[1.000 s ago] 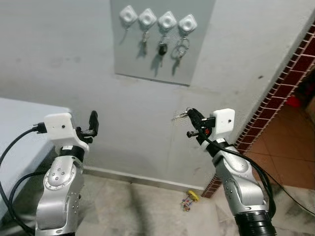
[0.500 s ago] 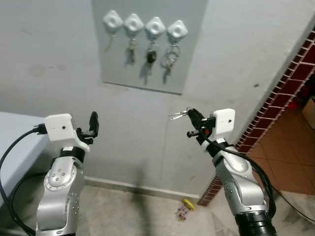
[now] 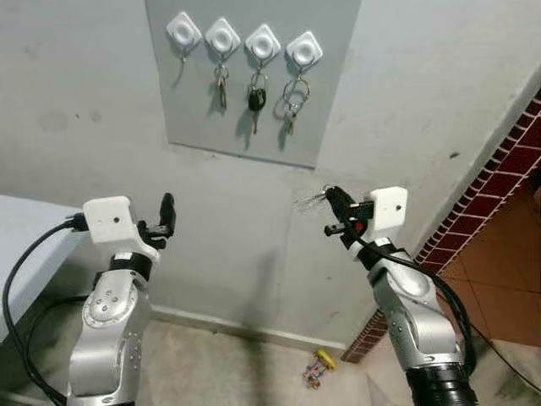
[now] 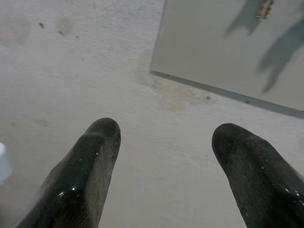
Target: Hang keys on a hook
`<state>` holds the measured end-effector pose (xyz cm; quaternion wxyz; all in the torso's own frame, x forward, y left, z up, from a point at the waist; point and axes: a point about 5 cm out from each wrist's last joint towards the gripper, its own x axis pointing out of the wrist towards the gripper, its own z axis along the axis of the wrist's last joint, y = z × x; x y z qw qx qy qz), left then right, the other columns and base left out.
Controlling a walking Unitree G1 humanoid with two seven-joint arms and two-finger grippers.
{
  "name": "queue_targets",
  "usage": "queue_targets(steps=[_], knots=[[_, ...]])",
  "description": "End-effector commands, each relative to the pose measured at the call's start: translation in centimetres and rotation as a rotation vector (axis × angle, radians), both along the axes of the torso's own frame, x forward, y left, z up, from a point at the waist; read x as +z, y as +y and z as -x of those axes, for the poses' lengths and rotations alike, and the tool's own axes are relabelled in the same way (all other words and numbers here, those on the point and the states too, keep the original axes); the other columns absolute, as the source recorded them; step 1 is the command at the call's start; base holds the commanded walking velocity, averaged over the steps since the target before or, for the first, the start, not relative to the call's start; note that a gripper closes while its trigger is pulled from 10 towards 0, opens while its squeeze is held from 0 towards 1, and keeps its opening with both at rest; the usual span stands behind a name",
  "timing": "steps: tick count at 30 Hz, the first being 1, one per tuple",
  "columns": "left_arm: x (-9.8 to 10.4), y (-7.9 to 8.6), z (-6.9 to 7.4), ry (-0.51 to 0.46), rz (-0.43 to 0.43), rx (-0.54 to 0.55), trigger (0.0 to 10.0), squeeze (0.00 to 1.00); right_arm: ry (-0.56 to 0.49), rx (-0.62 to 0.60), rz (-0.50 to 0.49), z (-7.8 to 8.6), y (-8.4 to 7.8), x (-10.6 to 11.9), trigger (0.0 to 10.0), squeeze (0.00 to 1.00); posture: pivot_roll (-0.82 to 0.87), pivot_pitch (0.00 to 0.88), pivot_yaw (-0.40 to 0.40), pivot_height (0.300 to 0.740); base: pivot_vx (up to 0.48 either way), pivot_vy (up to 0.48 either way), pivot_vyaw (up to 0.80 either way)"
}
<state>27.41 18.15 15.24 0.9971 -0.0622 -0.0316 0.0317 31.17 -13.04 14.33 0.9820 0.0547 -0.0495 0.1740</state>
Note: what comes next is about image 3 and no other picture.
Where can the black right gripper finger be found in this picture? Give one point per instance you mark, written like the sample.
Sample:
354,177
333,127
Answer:
340,203
338,229

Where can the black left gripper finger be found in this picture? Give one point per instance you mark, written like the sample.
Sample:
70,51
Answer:
168,213

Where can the white square wall hook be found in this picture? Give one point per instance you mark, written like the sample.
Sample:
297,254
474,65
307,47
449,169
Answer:
222,35
303,49
263,42
183,30

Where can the small colourful toy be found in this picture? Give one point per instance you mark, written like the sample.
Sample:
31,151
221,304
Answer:
319,369

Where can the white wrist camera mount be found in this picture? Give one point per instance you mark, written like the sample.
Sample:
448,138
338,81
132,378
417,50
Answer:
390,207
110,218

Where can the grey wall panel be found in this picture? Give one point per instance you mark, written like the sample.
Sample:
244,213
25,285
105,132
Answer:
194,110

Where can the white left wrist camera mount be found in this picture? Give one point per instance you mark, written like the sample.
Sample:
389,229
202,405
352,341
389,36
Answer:
110,218

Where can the black head car key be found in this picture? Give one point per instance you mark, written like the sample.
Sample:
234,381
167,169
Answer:
256,99

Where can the white skirting board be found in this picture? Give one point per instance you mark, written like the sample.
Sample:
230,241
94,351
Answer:
254,331

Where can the single silver key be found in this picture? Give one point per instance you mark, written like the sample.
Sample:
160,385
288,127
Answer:
221,89

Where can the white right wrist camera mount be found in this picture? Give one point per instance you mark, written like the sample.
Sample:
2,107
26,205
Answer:
390,207

